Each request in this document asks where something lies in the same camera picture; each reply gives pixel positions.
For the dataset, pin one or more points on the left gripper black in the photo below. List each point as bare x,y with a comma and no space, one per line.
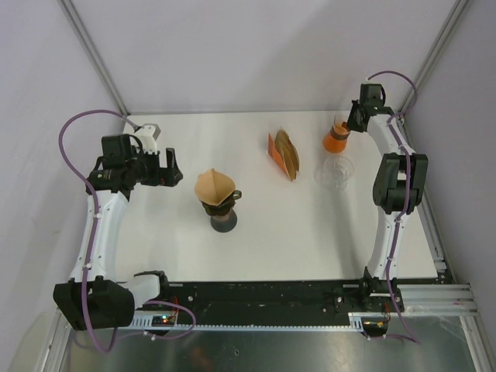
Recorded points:
167,176

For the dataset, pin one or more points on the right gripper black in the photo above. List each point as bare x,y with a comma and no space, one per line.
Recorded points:
351,124

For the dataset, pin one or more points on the glass beaker with orange contents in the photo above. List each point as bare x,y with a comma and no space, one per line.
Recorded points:
335,140

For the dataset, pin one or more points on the brown paper coffee filter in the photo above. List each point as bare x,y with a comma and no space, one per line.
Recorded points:
213,187

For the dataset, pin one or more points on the olive green plastic dripper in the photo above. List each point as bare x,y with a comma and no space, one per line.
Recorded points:
224,207

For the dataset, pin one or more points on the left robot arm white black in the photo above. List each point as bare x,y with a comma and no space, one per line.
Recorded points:
93,297

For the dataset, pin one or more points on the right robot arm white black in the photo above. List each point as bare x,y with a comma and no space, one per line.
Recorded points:
398,186

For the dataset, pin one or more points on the clear plastic dripper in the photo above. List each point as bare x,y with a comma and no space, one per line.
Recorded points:
334,172

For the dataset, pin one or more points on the brown paper coffee filters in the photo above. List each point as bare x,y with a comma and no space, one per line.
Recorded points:
288,153

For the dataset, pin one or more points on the orange coffee filter box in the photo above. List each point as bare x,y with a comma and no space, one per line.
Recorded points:
276,157

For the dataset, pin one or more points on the grey carafe with red rim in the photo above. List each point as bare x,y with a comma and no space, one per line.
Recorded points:
225,223

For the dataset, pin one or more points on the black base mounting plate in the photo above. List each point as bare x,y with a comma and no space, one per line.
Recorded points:
275,302

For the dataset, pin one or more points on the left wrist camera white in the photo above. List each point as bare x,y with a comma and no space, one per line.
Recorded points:
148,135

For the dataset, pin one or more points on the aluminium frame post right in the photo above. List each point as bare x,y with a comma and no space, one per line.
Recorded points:
439,44

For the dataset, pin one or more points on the aluminium frame post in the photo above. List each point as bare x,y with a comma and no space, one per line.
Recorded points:
439,44
80,31

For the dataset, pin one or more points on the aluminium frame rail right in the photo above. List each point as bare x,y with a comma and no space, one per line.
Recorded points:
441,296

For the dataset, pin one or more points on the aluminium frame post left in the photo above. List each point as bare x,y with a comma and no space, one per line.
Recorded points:
80,31

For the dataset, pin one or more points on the grey slotted cable duct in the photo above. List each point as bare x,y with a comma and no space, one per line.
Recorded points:
155,323

